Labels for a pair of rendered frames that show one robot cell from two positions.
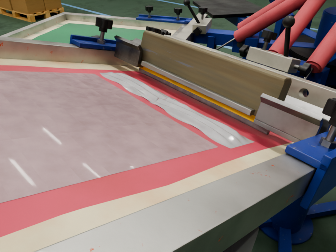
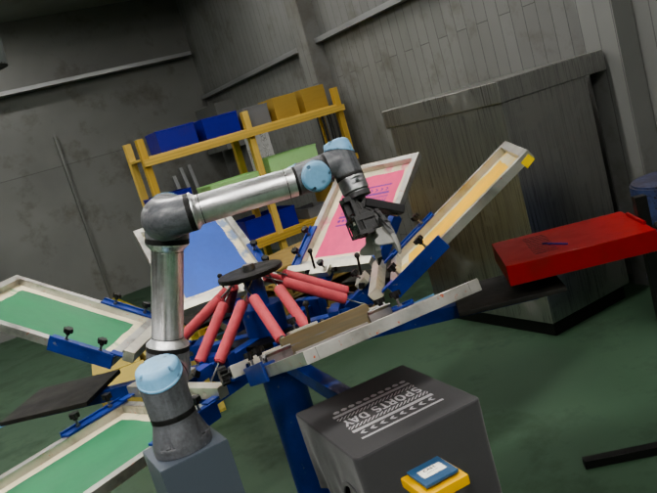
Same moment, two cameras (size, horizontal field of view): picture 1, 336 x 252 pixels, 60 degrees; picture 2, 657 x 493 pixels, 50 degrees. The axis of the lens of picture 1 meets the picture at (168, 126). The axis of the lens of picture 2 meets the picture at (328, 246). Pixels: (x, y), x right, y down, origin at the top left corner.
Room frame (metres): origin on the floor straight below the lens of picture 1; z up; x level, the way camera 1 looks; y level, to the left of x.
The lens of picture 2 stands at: (-0.40, 2.19, 1.90)
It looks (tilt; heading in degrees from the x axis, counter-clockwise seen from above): 10 degrees down; 291
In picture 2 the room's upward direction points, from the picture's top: 16 degrees counter-clockwise
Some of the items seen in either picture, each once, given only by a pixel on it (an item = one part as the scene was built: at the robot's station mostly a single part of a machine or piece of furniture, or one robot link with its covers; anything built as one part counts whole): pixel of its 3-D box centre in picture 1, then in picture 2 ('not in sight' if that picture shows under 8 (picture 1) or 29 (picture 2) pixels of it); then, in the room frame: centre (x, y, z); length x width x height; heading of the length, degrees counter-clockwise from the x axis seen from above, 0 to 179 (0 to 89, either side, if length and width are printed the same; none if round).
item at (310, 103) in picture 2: not in sight; (262, 206); (2.93, -4.93, 1.13); 2.53 x 0.66 x 2.27; 48
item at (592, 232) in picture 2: not in sight; (568, 246); (-0.30, -0.97, 1.06); 0.61 x 0.46 x 0.12; 12
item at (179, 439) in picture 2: not in sight; (177, 427); (0.67, 0.78, 1.25); 0.15 x 0.15 x 0.10
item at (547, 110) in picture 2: not in sight; (511, 196); (0.12, -3.39, 0.91); 1.36 x 1.04 x 1.81; 138
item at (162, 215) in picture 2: not in sight; (236, 199); (0.39, 0.63, 1.77); 0.49 x 0.11 x 0.12; 27
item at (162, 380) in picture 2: not in sight; (163, 384); (0.67, 0.77, 1.37); 0.13 x 0.12 x 0.14; 117
